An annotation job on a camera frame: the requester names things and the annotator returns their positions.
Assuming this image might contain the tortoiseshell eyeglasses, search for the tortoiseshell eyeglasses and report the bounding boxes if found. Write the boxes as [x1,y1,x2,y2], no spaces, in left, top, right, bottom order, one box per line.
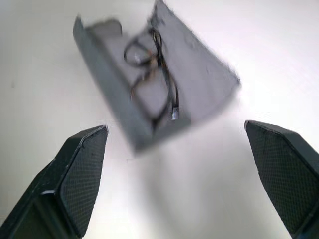
[123,27,181,130]

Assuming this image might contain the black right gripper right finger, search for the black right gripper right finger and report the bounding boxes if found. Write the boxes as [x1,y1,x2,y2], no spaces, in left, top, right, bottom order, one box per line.
[244,119,319,239]

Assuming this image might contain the grey felt glasses case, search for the grey felt glasses case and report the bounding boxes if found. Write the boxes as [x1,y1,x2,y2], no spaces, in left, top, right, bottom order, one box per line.
[72,0,241,156]

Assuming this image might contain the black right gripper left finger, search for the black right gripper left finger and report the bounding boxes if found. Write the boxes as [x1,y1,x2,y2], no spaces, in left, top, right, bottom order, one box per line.
[0,125,109,239]

